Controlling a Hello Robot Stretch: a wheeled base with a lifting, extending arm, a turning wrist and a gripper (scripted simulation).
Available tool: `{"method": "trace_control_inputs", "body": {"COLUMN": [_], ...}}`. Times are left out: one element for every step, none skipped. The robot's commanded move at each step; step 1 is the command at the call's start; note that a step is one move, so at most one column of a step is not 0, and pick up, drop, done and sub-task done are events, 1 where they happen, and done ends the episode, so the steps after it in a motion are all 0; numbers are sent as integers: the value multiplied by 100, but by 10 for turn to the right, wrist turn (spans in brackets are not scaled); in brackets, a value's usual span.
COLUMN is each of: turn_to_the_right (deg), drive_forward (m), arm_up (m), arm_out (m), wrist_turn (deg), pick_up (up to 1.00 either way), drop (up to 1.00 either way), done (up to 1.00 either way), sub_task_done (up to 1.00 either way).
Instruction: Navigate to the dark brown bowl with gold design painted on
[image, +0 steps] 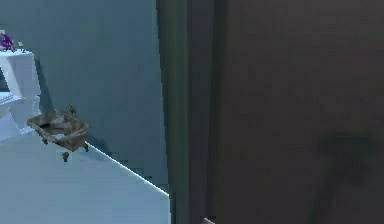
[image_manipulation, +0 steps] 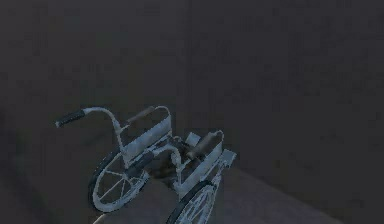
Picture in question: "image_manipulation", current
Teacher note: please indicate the grey metal wheelchair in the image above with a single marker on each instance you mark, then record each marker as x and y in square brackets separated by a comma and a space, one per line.
[146, 140]

